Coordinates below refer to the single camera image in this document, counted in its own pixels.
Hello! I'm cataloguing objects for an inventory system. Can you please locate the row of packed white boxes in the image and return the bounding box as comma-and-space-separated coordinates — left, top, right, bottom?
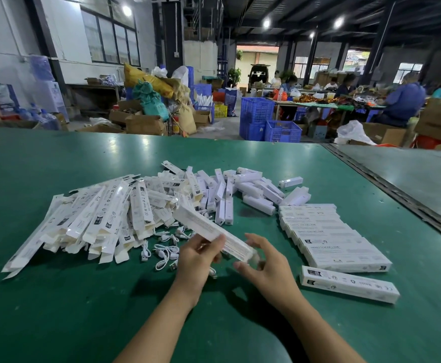
278, 203, 394, 273

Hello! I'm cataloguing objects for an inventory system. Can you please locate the long work table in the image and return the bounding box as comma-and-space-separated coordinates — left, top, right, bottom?
273, 95, 388, 122

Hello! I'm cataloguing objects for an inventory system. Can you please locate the person's right hand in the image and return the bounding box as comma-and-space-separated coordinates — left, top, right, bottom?
233, 233, 301, 305

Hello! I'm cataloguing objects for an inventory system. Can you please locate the low blue plastic crate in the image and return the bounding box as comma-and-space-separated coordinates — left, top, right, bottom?
239, 121, 266, 142

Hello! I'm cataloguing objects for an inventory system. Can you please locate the green sack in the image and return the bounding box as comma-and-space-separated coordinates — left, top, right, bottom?
132, 81, 171, 122

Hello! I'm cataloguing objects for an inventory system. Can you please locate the tan sack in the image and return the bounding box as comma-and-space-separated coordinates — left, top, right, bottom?
177, 100, 198, 136

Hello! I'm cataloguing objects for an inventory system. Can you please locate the pile of white cables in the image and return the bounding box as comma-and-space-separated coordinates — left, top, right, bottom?
140, 217, 221, 280

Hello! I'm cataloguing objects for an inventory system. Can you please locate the tall blue plastic crate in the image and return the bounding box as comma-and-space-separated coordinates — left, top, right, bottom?
240, 97, 275, 124

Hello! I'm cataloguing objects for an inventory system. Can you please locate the person's left forearm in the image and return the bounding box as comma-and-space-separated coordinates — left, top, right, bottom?
114, 286, 203, 363

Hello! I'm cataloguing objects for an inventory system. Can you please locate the white water dispenser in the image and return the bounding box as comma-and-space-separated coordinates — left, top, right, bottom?
31, 80, 70, 124

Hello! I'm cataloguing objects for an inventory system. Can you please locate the dark van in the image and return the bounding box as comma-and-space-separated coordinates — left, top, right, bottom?
247, 64, 272, 89

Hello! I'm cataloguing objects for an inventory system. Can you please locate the person's right forearm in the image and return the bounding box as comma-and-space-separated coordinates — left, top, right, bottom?
279, 286, 369, 363

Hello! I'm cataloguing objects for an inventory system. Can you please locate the pile of flat white cartons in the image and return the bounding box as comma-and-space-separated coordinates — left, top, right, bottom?
1, 174, 181, 281

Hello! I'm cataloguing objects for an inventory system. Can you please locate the single packed white box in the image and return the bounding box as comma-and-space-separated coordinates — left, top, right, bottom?
299, 265, 401, 305

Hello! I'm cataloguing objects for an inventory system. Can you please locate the white plastic bag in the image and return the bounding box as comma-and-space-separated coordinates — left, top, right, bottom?
334, 119, 377, 145

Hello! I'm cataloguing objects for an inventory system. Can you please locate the blue water bottle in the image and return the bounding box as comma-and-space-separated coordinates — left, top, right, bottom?
29, 54, 57, 84

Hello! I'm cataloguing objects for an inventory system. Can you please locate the person's left hand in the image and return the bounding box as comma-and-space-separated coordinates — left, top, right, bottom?
175, 234, 227, 299

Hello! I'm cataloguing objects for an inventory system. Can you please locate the large framed window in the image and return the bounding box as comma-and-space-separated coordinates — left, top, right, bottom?
80, 5, 142, 67

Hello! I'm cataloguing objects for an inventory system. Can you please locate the red plastic stool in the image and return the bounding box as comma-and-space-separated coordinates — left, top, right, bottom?
414, 135, 441, 151

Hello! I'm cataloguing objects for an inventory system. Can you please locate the long white carton box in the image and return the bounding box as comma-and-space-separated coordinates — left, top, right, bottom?
172, 205, 258, 263

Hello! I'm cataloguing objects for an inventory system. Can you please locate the yellow sack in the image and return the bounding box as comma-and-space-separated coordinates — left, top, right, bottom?
124, 63, 182, 101

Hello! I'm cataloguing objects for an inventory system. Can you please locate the pile of small white lamps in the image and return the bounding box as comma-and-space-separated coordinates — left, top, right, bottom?
145, 160, 313, 227

